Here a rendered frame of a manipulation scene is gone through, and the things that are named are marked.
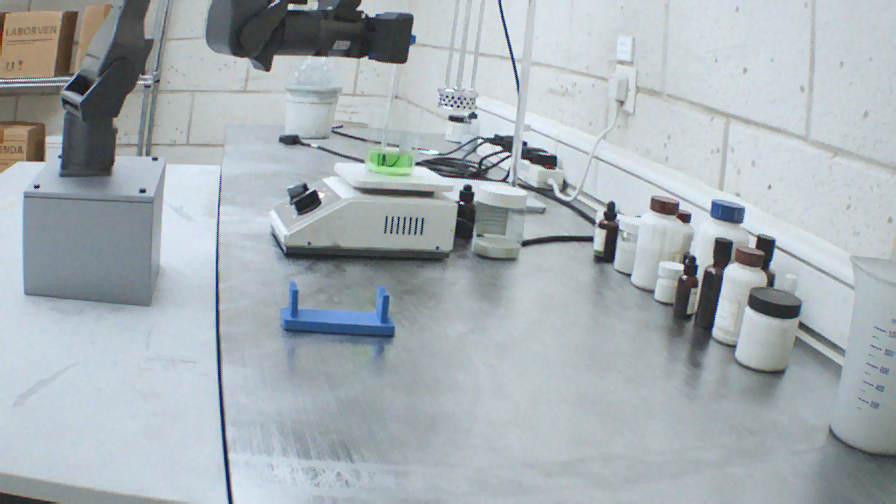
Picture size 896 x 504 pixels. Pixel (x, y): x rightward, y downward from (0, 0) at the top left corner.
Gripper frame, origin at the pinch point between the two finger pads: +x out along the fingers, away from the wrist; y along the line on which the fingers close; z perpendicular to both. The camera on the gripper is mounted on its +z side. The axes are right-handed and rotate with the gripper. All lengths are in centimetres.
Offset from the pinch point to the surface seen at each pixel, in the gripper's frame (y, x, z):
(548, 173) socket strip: 28, 60, -22
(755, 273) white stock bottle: -45, 16, -18
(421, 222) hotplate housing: -6.5, 2.9, -21.2
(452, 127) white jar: 81, 83, -21
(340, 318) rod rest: -23.4, -19.3, -25.0
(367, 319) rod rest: -24.4, -17.0, -25.0
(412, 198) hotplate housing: -5.6, 2.0, -18.7
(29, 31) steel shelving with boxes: 234, -8, 4
